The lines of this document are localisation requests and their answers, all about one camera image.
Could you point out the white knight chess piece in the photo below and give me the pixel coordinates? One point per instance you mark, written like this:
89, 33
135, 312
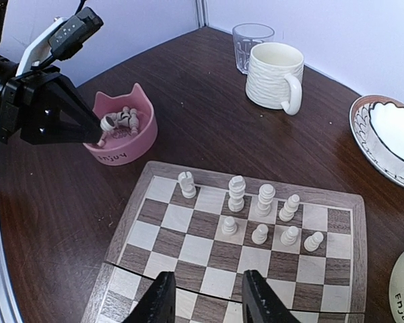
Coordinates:
187, 184

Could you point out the white queen chess piece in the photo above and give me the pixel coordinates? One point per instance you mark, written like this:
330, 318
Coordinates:
264, 200

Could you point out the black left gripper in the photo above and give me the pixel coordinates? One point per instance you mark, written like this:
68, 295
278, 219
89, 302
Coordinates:
17, 94

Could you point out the patterned ceramic plate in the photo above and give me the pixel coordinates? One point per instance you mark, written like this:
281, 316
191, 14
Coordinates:
359, 119

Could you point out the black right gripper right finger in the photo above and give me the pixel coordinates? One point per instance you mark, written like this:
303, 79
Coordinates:
260, 303

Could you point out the white chess pieces pile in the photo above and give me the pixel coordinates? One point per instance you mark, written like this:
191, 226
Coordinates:
126, 118

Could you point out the clear drinking glass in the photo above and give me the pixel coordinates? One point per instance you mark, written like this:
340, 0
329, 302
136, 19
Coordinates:
245, 37

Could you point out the pink cat-ear bowl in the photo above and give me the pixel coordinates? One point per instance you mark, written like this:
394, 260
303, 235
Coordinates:
122, 147

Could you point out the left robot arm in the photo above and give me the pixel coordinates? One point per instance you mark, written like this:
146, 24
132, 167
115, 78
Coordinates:
36, 100

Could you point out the cream cat-ear bowl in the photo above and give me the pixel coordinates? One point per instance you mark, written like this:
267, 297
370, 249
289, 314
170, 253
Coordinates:
396, 290

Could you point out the left aluminium frame post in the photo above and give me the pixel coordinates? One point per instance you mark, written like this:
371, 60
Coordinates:
201, 13

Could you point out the white pawn chess piece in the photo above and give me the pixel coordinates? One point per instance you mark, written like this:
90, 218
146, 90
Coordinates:
259, 235

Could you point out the white king chess piece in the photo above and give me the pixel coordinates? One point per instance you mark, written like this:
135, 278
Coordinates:
236, 193

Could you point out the wooden chess board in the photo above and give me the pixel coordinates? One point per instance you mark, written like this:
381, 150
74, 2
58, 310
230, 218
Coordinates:
160, 230

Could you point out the white scalloped bowl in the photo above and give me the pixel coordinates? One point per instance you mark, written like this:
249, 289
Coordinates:
387, 141

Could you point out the cream ribbed mug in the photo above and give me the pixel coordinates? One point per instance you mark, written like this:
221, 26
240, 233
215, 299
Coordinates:
274, 78

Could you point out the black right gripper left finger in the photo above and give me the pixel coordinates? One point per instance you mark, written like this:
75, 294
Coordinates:
158, 303

